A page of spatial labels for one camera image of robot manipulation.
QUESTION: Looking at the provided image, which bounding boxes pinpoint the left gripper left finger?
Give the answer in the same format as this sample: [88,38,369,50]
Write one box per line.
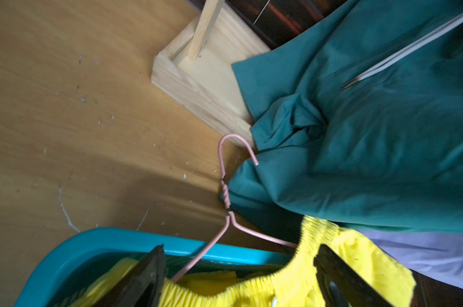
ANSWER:
[95,245,167,307]

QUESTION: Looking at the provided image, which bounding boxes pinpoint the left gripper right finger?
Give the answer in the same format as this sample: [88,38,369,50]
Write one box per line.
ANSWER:
[313,244,391,306]

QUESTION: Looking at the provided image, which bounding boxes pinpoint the pink wire hanger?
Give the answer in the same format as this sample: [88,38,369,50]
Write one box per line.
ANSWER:
[171,134,297,283]

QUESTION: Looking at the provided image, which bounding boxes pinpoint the lilac shorts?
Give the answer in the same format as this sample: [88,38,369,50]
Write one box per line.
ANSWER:
[361,230,463,289]

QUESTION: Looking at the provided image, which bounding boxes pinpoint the green shorts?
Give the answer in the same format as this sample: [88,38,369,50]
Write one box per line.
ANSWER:
[228,1,463,240]

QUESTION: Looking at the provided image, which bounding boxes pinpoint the turquoise plastic basket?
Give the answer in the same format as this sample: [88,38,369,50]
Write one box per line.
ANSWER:
[15,228,292,306]

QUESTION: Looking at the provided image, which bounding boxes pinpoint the wooden clothes rack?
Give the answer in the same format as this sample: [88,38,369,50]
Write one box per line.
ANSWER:
[151,1,270,143]

